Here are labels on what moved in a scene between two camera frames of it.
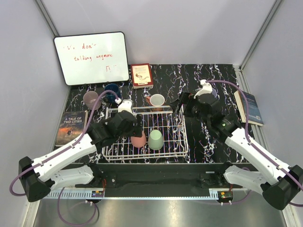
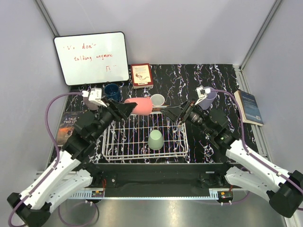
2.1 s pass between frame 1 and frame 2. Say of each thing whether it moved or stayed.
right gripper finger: moved
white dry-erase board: stayed
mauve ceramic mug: stayed
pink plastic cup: moved
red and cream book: stayed
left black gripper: moved
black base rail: stayed
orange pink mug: stayed
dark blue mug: stayed
